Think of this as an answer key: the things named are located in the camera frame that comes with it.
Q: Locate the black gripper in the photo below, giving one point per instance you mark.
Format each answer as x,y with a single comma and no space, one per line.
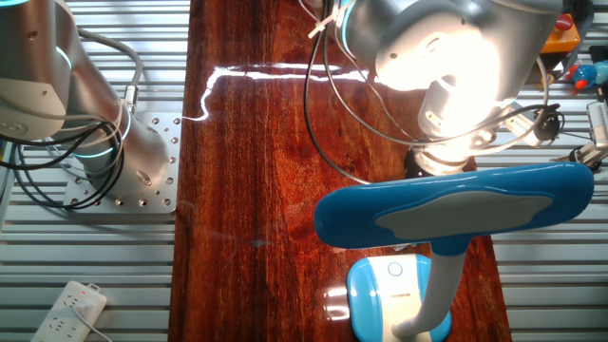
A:
413,165

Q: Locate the blue white desk lamp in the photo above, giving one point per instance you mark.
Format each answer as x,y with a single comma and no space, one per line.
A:
356,218

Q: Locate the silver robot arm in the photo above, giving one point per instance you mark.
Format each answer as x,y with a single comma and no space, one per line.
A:
47,71

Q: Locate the glossy wood grain board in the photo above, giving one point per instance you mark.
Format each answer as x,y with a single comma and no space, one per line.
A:
261,166

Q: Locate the white ribbed plastic part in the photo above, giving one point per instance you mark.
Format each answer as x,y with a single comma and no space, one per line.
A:
599,123

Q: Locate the blue rubber duck toy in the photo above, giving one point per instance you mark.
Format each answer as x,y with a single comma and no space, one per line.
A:
585,75

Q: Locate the silver perforated mounting plate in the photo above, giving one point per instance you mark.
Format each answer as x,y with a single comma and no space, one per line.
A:
164,142

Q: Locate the orange emergency stop box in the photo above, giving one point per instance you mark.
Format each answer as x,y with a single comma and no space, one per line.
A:
566,39

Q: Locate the small black box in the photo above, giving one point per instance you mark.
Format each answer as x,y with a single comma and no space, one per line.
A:
599,53

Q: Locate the white power strip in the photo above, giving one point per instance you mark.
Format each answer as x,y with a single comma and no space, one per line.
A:
62,313

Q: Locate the black stop box bracket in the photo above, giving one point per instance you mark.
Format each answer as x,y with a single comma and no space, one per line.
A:
583,9

